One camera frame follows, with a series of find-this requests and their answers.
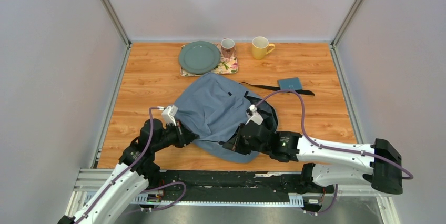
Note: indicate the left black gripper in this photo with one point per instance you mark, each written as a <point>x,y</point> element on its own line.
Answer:
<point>184,136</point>

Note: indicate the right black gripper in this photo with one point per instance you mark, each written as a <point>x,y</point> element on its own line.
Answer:
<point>238,146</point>

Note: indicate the blue fabric backpack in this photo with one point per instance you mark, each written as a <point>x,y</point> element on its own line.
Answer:
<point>213,107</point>

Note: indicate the teal wallet notebook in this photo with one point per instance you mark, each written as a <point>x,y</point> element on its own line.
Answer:
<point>290,84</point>

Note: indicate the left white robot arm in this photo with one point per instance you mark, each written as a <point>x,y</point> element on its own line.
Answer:
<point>136,169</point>

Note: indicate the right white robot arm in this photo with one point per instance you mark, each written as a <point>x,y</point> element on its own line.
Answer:
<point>326,162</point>

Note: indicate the floral serving tray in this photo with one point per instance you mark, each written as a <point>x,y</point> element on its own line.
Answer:
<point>225,66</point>

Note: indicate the green ceramic plate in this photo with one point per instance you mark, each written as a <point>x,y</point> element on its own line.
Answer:
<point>199,57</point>

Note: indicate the yellow ceramic mug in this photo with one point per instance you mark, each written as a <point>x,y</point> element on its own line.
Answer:
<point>261,47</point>

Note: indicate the pink patterned mug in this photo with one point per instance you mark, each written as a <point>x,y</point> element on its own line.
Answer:
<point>228,49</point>

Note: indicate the aluminium frame rail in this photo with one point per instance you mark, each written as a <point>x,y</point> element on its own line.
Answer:
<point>90,180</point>

